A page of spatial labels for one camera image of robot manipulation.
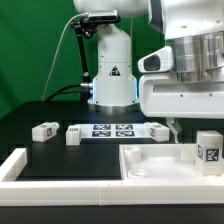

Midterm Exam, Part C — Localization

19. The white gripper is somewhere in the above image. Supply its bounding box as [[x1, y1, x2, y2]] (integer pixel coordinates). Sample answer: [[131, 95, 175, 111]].
[[139, 73, 224, 143]]

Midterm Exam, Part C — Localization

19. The white square tabletop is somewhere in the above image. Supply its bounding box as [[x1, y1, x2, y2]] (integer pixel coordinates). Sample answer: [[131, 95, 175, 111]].
[[119, 144, 224, 180]]

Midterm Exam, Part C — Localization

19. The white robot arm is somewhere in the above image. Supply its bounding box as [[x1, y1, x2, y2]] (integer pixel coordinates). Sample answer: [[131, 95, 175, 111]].
[[73, 0, 224, 131]]

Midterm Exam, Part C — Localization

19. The fiducial marker sheet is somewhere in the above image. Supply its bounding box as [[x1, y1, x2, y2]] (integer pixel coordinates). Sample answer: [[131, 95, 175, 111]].
[[81, 124, 147, 138]]

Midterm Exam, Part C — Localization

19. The white U-shaped fence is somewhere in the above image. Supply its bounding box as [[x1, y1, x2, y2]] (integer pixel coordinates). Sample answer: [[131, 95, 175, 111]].
[[0, 148, 224, 206]]

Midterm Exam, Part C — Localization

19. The black cable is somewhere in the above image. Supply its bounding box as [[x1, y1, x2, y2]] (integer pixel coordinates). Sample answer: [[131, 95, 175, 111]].
[[44, 84, 84, 102]]

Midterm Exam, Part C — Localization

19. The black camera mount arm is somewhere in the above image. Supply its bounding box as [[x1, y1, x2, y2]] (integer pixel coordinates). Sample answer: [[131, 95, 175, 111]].
[[70, 20, 93, 102]]

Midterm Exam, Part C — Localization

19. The grey camera on mount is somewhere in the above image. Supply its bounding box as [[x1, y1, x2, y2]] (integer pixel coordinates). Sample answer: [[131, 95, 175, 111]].
[[83, 10, 120, 24]]

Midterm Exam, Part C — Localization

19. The white cable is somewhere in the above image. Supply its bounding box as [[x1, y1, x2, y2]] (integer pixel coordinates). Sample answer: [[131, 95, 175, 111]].
[[41, 12, 90, 102]]

